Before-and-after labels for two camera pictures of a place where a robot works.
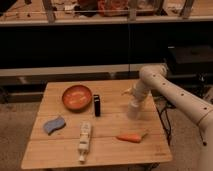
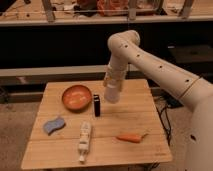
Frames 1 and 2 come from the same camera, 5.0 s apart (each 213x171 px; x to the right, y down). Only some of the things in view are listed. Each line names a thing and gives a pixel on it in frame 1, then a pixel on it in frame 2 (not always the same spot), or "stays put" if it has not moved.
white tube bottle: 84,141 stays put
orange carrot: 133,137 stays put
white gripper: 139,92 → 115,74
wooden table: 87,123 stays put
